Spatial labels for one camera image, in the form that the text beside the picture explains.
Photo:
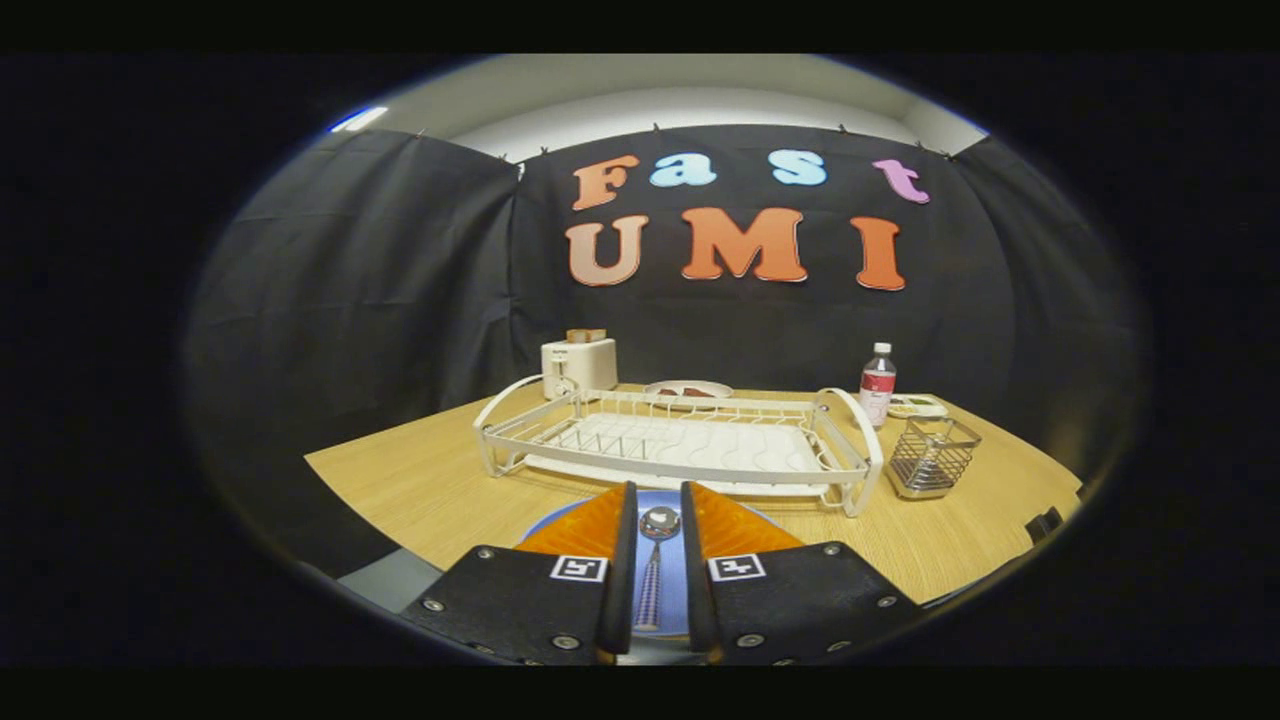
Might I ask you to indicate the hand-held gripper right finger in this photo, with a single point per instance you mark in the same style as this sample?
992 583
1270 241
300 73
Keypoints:
697 570

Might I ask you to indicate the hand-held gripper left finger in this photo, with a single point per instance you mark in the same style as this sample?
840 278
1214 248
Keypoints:
625 560

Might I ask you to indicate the blue plate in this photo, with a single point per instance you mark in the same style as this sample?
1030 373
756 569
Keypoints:
672 580

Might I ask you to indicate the metal spoon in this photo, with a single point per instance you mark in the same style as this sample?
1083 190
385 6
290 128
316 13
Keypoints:
659 522

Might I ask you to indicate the white oval plate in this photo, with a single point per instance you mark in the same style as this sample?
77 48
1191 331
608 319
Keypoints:
715 386

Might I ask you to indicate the white ribbed drain tray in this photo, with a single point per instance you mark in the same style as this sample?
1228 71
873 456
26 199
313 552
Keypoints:
700 440

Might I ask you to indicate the white toaster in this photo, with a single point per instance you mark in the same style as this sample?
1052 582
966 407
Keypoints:
590 365

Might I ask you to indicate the brown toast slice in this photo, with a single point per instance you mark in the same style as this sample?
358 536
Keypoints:
586 336

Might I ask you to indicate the clear bottle red label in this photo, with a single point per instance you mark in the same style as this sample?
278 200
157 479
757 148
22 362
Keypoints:
877 390

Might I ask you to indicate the white divided condiment tray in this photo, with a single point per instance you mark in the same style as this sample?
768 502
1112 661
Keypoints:
930 408

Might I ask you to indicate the black backdrop cloth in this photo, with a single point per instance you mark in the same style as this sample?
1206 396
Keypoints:
400 300

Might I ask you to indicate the small black table clamp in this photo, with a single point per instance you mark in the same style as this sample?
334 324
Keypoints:
1045 524

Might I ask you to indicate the ceiling light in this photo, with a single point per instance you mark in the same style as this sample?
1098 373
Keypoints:
358 119

